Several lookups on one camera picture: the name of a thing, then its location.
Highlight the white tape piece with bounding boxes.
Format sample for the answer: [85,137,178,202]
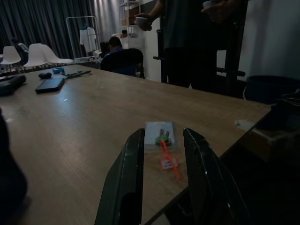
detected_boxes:
[235,120,253,128]

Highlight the standing person in dark clothes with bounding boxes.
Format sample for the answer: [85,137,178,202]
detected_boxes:
[134,0,249,91]

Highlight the cardboard box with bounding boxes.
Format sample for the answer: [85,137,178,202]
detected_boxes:
[242,127,300,164]

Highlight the white shelving unit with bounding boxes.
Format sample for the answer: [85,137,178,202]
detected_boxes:
[119,0,146,51]

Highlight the grey curtain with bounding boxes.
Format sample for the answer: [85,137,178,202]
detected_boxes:
[0,0,122,60]

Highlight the white shell chair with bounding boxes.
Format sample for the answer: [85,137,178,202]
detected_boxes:
[0,45,22,71]
[22,43,50,70]
[41,44,74,66]

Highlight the bagged keys with orange tag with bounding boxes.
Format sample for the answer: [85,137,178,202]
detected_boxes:
[144,121,181,180]

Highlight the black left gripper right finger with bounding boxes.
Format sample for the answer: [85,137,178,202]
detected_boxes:
[183,127,253,225]

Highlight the black metal gantry frame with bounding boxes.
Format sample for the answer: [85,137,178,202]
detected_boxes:
[153,0,249,97]

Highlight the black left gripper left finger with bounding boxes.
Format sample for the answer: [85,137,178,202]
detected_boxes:
[95,128,145,225]

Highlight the black smartphone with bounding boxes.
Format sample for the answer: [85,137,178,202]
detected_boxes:
[35,77,65,94]

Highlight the white clothes rack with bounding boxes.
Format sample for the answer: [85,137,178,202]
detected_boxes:
[66,15,100,60]

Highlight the dark blue bucket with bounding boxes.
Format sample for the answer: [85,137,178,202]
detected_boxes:
[243,75,300,105]

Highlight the white hanging shirt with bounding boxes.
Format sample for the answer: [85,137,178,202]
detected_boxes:
[79,27,97,53]

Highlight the seated person in blue shirt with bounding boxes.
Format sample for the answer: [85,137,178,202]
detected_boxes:
[103,36,125,58]

